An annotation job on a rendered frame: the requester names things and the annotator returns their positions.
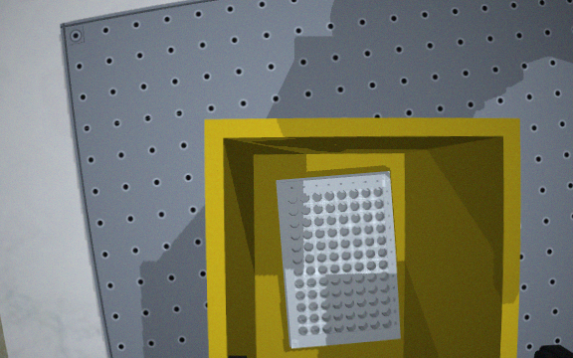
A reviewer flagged grey perforated base plate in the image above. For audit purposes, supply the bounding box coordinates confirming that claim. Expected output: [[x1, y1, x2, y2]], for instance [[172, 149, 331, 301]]
[[60, 0, 573, 358]]

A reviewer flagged yellow open-top bin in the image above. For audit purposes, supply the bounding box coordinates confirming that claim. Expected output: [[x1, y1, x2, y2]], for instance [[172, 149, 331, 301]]
[[205, 118, 520, 358]]

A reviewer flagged grey well plate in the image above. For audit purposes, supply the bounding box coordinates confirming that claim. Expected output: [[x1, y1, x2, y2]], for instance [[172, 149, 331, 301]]
[[276, 171, 401, 348]]

